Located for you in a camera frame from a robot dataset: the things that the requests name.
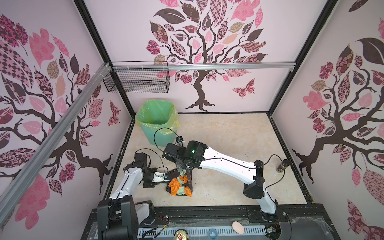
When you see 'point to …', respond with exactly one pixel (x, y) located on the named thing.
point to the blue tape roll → (213, 234)
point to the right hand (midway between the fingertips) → (182, 160)
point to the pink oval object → (238, 227)
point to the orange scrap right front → (174, 185)
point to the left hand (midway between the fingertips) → (154, 179)
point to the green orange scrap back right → (181, 190)
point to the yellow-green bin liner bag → (160, 116)
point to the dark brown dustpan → (172, 173)
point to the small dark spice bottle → (282, 165)
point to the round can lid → (180, 234)
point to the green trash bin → (152, 138)
